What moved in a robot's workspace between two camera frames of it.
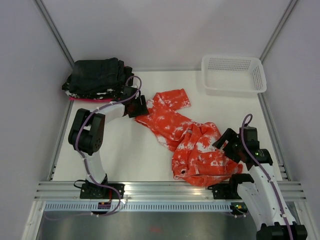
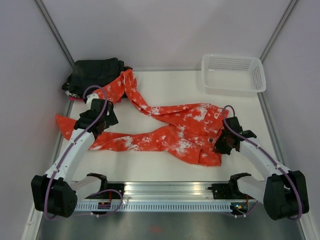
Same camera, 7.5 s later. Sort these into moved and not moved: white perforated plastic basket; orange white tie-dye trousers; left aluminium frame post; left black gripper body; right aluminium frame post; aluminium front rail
Moved: orange white tie-dye trousers; left black gripper body
Not moved: left aluminium frame post; white perforated plastic basket; right aluminium frame post; aluminium front rail
